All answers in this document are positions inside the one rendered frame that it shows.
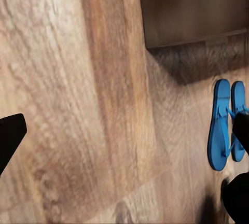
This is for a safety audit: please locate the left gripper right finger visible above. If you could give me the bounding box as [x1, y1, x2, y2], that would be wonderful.
[231, 114, 249, 155]

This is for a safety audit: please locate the sandal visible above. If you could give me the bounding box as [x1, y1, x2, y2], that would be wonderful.
[231, 81, 249, 162]
[209, 79, 236, 171]

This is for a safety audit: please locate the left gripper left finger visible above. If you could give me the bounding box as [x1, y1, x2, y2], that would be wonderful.
[0, 113, 27, 175]

